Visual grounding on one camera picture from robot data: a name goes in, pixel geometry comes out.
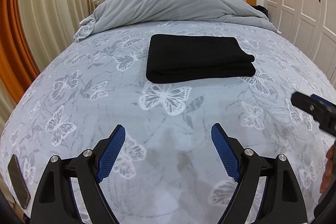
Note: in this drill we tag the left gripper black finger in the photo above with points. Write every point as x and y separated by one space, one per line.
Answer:
319 108

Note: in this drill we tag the person's right hand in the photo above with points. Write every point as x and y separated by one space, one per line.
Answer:
326 178

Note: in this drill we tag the white wardrobe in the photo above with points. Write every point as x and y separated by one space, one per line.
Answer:
310 26

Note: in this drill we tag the grey duvet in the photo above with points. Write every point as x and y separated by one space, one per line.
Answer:
116 13

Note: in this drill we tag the cream pleated curtain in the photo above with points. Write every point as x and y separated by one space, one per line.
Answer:
55 8

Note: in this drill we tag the black pants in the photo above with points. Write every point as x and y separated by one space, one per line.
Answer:
178 58

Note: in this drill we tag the butterfly print bed sheet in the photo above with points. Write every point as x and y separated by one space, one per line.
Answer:
168 170

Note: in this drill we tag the dark smartphone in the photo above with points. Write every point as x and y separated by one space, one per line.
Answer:
18 182

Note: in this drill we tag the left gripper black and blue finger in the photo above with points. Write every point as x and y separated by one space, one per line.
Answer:
281 200
55 201

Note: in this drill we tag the orange curtain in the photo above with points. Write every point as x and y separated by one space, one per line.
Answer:
18 68

